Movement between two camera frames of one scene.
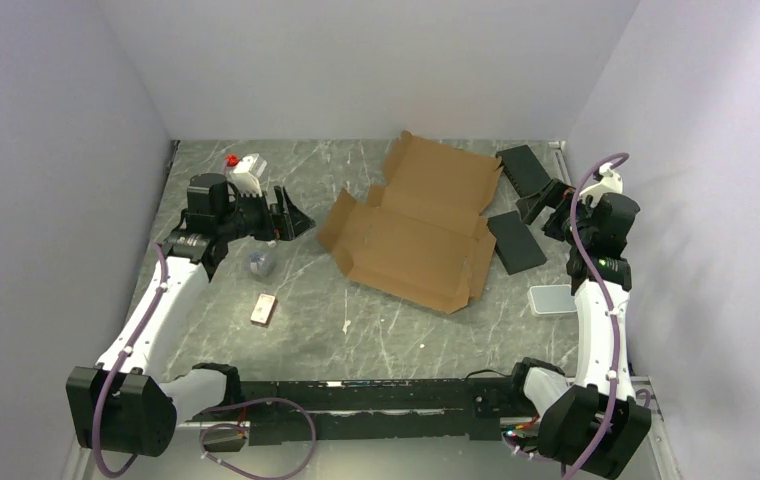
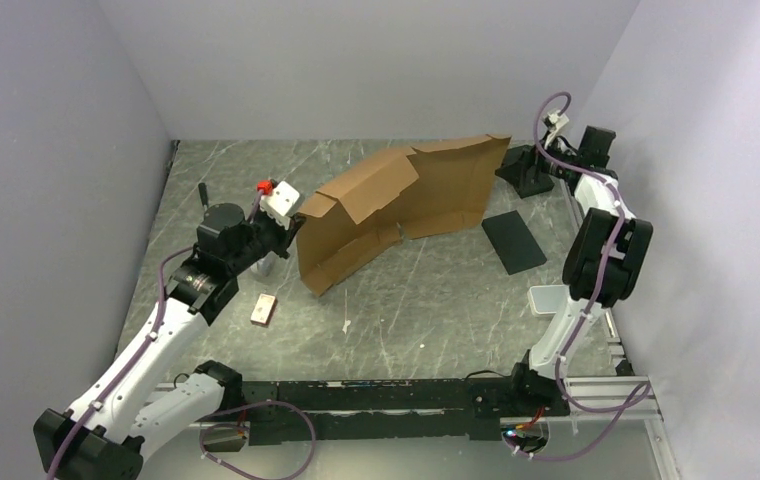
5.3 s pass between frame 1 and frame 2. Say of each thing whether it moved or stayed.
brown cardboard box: moved
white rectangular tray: stayed
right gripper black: moved
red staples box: stayed
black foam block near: stayed
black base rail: stayed
